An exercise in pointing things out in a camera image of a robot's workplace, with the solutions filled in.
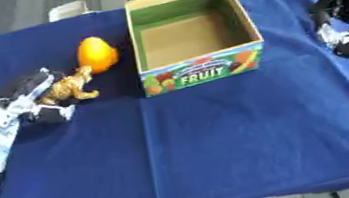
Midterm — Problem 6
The white chair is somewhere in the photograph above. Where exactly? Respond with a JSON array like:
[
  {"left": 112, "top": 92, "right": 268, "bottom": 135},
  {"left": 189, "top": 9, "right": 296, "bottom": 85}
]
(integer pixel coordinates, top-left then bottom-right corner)
[{"left": 45, "top": 0, "right": 101, "bottom": 24}]

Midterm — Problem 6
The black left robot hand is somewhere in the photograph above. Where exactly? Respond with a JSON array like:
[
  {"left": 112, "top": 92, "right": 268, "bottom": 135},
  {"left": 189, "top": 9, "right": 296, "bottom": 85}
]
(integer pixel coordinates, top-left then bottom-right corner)
[{"left": 0, "top": 63, "right": 79, "bottom": 132}]

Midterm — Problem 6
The orange toy fruit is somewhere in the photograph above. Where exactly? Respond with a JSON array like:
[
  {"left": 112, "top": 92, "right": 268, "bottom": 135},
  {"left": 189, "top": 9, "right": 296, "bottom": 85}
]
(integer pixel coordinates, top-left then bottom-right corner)
[{"left": 73, "top": 32, "right": 124, "bottom": 77}]

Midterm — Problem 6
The cardboard box with green inside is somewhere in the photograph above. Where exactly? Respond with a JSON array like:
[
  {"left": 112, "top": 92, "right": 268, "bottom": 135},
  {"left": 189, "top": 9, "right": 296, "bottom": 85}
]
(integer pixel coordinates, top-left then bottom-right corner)
[{"left": 123, "top": 0, "right": 272, "bottom": 100}]

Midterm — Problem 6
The tan toy animal figure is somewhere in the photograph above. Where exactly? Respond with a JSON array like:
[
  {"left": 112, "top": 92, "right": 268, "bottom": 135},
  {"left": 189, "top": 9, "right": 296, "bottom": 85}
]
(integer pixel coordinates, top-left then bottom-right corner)
[{"left": 29, "top": 63, "right": 102, "bottom": 109}]

